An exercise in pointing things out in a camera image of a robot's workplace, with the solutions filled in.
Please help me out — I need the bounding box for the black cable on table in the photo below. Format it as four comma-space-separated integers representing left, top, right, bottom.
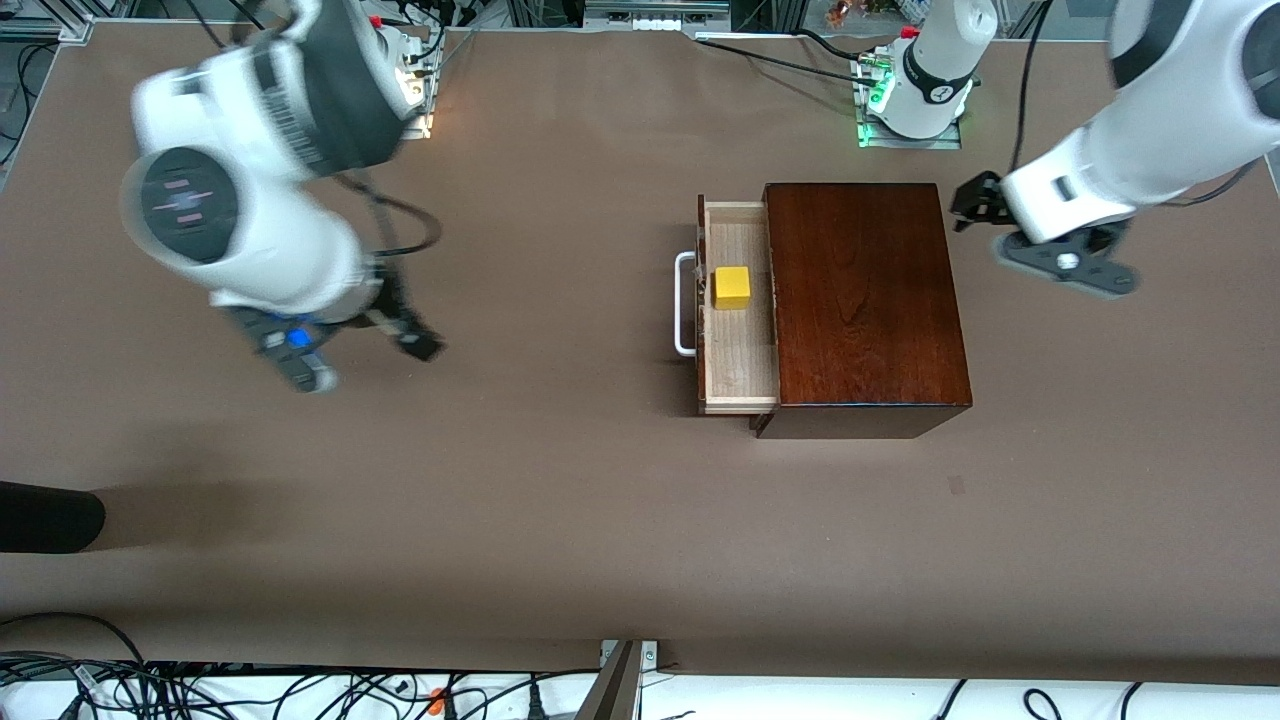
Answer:
693, 28, 881, 89

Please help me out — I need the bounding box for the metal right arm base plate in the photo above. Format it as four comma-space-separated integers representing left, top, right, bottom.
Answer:
400, 60, 433, 139

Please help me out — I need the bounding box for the aluminium profile beam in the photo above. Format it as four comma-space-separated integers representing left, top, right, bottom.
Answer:
578, 640, 641, 720

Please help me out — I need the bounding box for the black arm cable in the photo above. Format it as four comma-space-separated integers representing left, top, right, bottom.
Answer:
1008, 0, 1053, 176
335, 175, 443, 259

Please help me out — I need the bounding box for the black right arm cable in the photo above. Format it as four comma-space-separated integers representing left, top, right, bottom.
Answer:
335, 175, 443, 259

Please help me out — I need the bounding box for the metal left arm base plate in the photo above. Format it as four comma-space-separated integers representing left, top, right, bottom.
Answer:
857, 55, 963, 149

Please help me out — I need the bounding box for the aluminium frame rail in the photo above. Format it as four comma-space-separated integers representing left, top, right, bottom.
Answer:
0, 0, 93, 43

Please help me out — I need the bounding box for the black cylinder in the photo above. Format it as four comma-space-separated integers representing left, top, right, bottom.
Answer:
0, 481, 106, 554

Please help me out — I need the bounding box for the dark brown wooden cabinet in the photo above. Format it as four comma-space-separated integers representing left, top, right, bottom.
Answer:
750, 182, 974, 439

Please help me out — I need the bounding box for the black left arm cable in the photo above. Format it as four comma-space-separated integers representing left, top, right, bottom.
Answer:
1008, 0, 1053, 176

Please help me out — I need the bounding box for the white power strip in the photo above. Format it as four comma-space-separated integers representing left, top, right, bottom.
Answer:
585, 0, 731, 33

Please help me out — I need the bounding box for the wooden drawer with white handle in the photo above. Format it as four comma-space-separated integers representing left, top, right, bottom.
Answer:
674, 195, 781, 415

